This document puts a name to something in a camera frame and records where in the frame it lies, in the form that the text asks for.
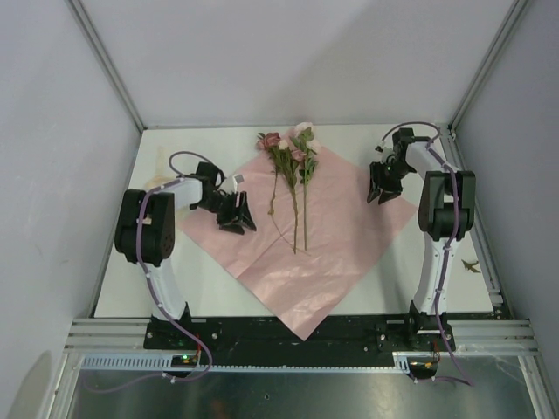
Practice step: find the small dry leaf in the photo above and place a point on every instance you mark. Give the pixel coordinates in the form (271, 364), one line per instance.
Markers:
(473, 267)

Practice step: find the aluminium frame rail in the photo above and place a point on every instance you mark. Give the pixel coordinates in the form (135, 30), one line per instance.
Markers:
(90, 336)

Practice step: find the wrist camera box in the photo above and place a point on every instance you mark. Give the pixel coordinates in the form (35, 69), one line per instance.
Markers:
(383, 153)
(230, 184)

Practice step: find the cream ribbon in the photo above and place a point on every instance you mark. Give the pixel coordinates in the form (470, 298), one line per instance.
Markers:
(162, 173)

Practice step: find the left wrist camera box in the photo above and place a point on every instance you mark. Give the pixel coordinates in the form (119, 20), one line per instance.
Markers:
(230, 184)

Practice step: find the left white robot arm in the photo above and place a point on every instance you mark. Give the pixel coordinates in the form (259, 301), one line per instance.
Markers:
(146, 227)

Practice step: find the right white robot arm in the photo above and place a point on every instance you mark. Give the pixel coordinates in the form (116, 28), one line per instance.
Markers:
(446, 212)

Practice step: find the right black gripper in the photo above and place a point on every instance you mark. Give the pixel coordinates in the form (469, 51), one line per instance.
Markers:
(376, 175)

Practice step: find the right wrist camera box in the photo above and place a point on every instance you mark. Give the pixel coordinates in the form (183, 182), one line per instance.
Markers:
(383, 153)

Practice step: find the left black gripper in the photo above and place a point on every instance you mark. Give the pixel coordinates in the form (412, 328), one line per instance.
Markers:
(231, 216)

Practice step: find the dark pink rose stem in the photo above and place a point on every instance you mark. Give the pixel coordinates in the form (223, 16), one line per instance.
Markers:
(280, 154)

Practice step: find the light pink rose stem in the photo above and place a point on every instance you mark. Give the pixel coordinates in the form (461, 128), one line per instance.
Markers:
(305, 151)

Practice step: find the white cable duct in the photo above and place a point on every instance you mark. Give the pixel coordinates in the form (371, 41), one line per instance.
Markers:
(164, 363)

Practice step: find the pink wrapping paper sheet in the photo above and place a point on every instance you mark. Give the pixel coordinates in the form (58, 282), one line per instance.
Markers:
(309, 249)

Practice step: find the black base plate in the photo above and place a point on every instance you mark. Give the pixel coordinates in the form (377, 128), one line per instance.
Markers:
(338, 341)

